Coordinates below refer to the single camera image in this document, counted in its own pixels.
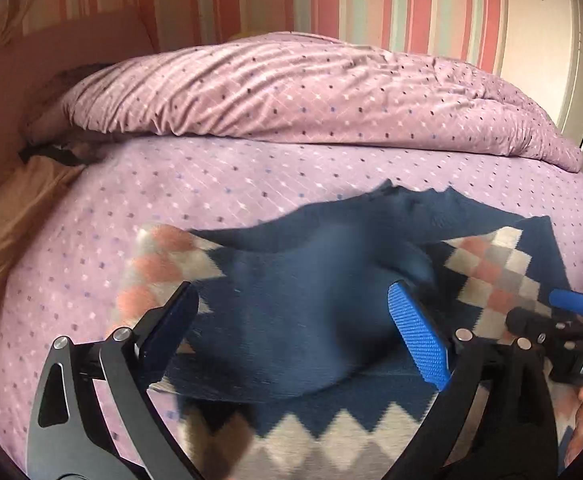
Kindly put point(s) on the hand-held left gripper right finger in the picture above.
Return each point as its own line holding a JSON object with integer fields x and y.
{"x": 416, "y": 332}

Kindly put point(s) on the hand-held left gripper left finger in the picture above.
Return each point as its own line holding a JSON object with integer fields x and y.
{"x": 169, "y": 327}

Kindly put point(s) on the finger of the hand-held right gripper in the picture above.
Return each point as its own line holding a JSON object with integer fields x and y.
{"x": 526, "y": 321}
{"x": 571, "y": 301}

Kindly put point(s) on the navy argyle knit sweater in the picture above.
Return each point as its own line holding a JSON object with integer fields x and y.
{"x": 296, "y": 285}

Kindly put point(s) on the purple dotted bed sheet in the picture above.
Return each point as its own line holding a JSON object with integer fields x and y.
{"x": 171, "y": 187}

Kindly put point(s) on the tan pillow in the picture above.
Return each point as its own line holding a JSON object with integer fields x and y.
{"x": 11, "y": 230}

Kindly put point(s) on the brown patterned cloth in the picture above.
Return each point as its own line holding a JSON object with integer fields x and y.
{"x": 54, "y": 105}

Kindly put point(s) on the white wardrobe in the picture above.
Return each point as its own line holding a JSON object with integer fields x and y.
{"x": 566, "y": 50}

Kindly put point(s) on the purple dotted duvet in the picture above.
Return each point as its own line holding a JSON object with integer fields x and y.
{"x": 296, "y": 90}

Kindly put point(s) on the pink headboard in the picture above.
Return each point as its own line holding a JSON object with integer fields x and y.
{"x": 6, "y": 85}

